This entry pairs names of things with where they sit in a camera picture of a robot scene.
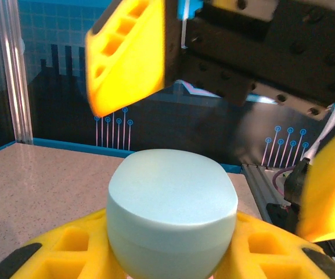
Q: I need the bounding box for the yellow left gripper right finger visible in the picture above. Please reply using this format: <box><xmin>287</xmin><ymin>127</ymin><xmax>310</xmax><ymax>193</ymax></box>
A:
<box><xmin>213</xmin><ymin>211</ymin><xmax>335</xmax><ymax>279</ymax></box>

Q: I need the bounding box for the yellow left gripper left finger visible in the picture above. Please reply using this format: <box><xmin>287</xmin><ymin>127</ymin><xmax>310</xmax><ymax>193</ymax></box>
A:
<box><xmin>0</xmin><ymin>208</ymin><xmax>127</xmax><ymax>279</ymax></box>

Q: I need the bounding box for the pale oval earbuds charging case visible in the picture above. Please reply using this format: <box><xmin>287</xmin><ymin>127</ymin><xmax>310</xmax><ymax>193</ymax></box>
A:
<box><xmin>107</xmin><ymin>148</ymin><xmax>239</xmax><ymax>279</ymax></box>

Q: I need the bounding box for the aluminium frame rail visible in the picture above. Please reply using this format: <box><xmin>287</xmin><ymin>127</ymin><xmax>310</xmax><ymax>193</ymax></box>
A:
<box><xmin>241</xmin><ymin>162</ymin><xmax>301</xmax><ymax>233</ymax></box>

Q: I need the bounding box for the aluminium frame post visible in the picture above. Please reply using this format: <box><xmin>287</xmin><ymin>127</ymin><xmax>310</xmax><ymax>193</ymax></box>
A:
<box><xmin>0</xmin><ymin>0</ymin><xmax>34</xmax><ymax>145</ymax></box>

